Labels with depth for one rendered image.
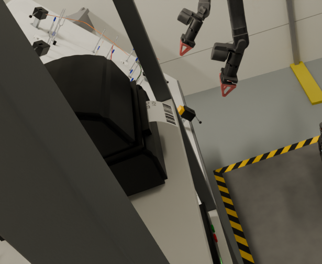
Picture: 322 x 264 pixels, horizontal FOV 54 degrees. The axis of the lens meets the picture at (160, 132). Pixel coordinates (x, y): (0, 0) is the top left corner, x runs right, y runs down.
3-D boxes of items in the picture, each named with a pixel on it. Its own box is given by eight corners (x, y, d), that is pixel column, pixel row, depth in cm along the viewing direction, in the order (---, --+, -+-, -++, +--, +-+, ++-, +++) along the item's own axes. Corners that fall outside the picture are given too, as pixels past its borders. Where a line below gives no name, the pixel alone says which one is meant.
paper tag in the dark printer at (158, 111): (172, 106, 58) (166, 92, 56) (178, 127, 52) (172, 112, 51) (149, 115, 59) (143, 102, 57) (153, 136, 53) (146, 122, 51)
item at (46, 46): (16, 64, 117) (24, 43, 113) (33, 58, 127) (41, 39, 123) (26, 71, 117) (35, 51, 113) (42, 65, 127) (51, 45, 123)
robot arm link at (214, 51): (248, 41, 123) (244, 33, 130) (219, 35, 123) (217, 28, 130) (238, 68, 131) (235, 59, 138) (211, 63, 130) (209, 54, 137)
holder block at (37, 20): (20, 25, 143) (27, 7, 139) (34, 22, 153) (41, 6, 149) (29, 31, 143) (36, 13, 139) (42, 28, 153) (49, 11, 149)
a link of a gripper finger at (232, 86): (216, 98, 140) (222, 79, 134) (215, 89, 145) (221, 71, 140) (231, 100, 140) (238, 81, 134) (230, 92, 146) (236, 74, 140)
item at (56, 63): (156, 111, 69) (119, 28, 58) (172, 187, 49) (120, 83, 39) (32, 159, 72) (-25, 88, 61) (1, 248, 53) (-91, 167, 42)
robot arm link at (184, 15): (207, 7, 156) (209, 11, 165) (187, -4, 158) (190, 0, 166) (195, 29, 159) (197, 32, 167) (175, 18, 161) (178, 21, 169)
